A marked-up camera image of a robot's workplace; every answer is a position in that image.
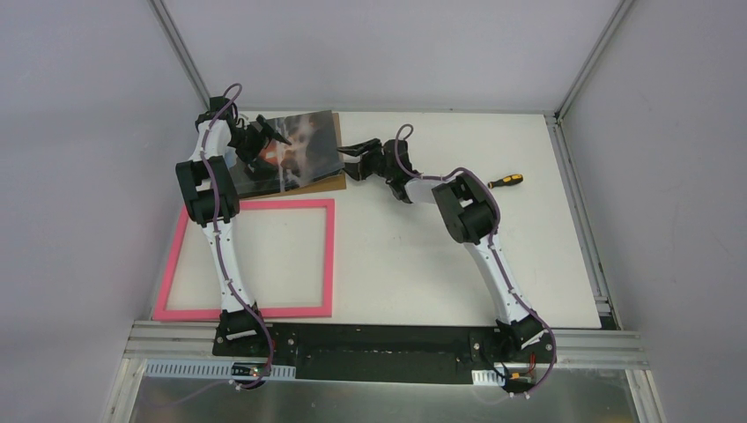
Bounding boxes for black screwdriver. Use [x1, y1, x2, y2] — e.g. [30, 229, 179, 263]
[487, 174, 524, 189]

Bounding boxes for sunset landscape photo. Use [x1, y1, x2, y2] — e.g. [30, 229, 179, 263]
[224, 110, 345, 195]

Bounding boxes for white cable duct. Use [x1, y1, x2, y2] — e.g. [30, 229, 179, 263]
[144, 359, 296, 382]
[471, 368, 506, 387]

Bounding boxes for pink photo frame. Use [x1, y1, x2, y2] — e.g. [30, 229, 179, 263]
[152, 198, 336, 322]

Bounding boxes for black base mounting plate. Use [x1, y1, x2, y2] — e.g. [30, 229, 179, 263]
[212, 323, 552, 385]

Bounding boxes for brown frame backing board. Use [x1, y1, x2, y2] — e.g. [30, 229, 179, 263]
[245, 110, 348, 201]

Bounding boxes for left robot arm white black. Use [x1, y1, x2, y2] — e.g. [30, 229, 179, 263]
[175, 95, 290, 357]

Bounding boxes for left white cable duct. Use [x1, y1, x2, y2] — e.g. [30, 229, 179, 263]
[144, 359, 296, 382]

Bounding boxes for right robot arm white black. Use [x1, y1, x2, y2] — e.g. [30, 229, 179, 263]
[338, 138, 557, 361]

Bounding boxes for right white cable duct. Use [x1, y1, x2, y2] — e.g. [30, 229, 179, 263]
[471, 368, 506, 387]

